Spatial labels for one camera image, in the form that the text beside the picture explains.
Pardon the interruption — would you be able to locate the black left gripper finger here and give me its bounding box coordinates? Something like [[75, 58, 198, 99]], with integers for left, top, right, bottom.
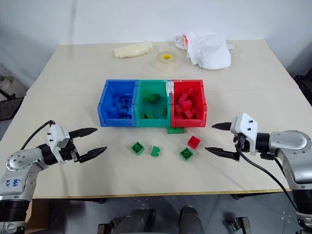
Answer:
[[78, 146, 108, 164], [69, 127, 98, 140]]

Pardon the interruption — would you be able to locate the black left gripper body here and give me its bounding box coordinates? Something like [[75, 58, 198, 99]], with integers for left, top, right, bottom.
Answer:
[[58, 139, 82, 164]]

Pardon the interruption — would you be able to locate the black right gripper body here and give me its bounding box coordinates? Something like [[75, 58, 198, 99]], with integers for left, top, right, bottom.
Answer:
[[233, 132, 247, 162]]

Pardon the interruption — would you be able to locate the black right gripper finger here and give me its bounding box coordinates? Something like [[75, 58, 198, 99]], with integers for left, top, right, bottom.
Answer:
[[211, 122, 232, 131], [205, 146, 237, 159]]

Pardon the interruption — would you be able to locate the blue plastic bin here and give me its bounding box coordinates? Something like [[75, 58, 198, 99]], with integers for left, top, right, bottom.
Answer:
[[97, 78, 139, 128]]

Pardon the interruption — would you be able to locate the red plastic bin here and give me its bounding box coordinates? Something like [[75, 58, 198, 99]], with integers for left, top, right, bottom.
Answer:
[[170, 78, 208, 128]]

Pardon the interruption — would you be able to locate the square green building brick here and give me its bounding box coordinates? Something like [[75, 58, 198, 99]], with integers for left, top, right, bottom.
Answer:
[[178, 147, 195, 162], [129, 141, 145, 156]]

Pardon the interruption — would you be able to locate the flat green building brick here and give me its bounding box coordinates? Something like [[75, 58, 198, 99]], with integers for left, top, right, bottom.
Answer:
[[167, 126, 186, 135]]

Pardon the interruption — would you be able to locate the small green building brick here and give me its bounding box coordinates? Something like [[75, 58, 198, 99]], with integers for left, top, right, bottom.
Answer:
[[150, 145, 163, 158]]

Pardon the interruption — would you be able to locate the green plastic bin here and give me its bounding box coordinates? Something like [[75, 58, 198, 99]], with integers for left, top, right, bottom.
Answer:
[[134, 79, 173, 128]]

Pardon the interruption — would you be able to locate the white tape patch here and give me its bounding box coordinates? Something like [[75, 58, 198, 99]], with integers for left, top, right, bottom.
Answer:
[[164, 78, 175, 95]]

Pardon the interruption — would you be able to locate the black caster wheel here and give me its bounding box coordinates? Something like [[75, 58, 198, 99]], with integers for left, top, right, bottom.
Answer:
[[223, 215, 252, 233]]

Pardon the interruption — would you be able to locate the dark rounded shape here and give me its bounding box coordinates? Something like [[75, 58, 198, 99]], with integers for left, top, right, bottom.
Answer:
[[178, 205, 205, 234], [110, 208, 157, 234]]

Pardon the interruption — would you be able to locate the black mesh basket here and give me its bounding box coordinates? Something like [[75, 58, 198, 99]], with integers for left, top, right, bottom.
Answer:
[[0, 95, 24, 121]]

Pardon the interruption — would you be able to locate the crumpled white plastic bag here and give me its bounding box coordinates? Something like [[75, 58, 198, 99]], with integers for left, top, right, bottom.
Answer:
[[174, 30, 235, 71]]

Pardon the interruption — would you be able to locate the clear tape roll yellow core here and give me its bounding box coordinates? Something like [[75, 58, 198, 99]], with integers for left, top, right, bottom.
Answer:
[[156, 51, 179, 73]]

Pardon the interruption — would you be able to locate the clear bag of white pieces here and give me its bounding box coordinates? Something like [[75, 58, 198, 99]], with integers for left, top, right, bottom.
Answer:
[[114, 41, 154, 59]]

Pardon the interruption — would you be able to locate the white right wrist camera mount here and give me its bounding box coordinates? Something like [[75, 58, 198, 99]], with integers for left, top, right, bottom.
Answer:
[[230, 113, 259, 156]]

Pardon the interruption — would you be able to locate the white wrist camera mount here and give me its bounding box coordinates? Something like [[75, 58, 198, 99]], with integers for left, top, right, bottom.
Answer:
[[47, 123, 72, 151], [230, 113, 259, 156]]

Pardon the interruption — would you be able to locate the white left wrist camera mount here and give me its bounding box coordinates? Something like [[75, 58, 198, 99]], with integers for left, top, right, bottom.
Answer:
[[47, 123, 72, 151]]

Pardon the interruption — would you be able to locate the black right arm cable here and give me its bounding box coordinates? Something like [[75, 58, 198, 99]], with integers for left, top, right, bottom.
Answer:
[[238, 150, 300, 213]]

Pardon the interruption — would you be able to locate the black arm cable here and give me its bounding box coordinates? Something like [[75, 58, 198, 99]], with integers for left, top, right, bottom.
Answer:
[[20, 120, 56, 151], [238, 150, 300, 213]]

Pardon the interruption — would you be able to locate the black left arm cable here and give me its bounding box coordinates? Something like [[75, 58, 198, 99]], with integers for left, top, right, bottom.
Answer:
[[20, 120, 56, 151]]

